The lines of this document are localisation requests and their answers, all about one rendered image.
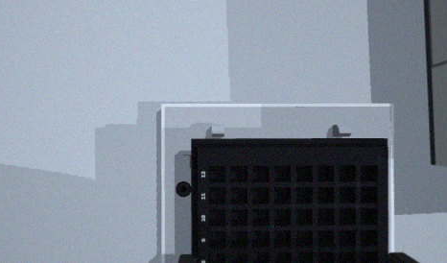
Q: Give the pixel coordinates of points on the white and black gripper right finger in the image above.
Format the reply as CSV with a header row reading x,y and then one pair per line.
x,y
400,257

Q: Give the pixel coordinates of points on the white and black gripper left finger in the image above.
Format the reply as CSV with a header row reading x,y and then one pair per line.
x,y
187,258

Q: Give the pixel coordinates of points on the black multiwell plate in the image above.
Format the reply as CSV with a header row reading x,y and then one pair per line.
x,y
245,198

